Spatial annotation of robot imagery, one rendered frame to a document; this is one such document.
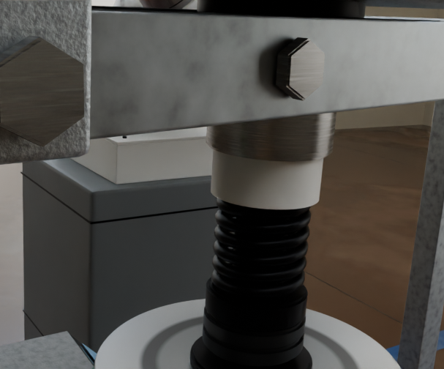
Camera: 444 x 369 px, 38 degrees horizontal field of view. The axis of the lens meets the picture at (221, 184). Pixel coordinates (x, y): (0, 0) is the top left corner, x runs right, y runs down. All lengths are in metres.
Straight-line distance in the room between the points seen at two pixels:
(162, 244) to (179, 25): 1.01
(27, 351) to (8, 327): 1.88
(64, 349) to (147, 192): 0.66
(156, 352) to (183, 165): 0.83
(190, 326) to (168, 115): 0.26
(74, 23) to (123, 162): 0.99
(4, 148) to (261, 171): 0.20
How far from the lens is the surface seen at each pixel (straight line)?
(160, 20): 0.27
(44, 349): 0.60
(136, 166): 1.22
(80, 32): 0.23
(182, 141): 1.26
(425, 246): 1.99
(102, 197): 1.18
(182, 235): 1.28
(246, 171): 0.38
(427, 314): 2.05
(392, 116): 7.91
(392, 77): 0.40
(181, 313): 0.53
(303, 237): 0.41
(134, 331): 0.50
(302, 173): 0.39
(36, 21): 0.22
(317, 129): 0.38
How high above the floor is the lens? 1.11
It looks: 14 degrees down
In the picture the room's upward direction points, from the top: 4 degrees clockwise
